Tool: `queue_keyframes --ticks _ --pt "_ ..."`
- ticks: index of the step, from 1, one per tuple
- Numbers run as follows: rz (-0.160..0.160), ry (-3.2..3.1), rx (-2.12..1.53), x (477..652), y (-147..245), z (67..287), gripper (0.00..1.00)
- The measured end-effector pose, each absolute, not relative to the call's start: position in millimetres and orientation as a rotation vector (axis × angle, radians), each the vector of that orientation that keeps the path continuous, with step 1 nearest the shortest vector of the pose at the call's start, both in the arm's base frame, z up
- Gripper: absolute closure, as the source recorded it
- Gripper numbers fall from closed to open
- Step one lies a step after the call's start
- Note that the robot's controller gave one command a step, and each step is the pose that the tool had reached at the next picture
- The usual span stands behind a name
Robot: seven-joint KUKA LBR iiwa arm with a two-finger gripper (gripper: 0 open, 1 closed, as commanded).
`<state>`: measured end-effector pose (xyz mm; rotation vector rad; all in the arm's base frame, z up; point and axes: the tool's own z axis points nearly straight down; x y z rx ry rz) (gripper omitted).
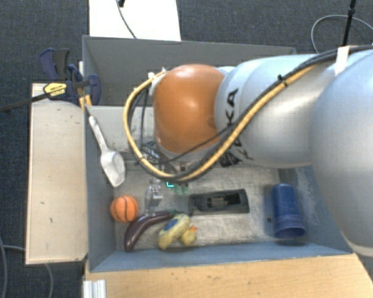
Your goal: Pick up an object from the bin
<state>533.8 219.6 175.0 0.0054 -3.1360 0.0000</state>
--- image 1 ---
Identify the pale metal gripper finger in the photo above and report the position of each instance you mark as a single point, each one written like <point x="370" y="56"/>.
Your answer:
<point x="154" y="183"/>
<point x="155" y="194"/>

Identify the orange toy basketball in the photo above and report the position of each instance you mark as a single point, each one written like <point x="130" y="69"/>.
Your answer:
<point x="124" y="209"/>

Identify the purple toy eggplant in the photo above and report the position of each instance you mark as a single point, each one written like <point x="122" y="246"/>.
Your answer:
<point x="136" y="228"/>

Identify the yellow and blue soft toy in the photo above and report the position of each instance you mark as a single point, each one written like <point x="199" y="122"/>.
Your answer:
<point x="172" y="230"/>

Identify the white plastic scoop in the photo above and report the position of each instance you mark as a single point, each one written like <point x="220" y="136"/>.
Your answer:
<point x="113" y="166"/>

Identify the yellow toy duck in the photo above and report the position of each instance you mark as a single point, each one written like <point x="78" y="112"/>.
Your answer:
<point x="189" y="236"/>

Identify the grey metal bin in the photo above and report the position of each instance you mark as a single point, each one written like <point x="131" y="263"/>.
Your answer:
<point x="223" y="228"/>

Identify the pale wood board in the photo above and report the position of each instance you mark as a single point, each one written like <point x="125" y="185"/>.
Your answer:
<point x="56" y="172"/>

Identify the blue plastic cup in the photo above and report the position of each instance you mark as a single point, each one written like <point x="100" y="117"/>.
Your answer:
<point x="287" y="211"/>

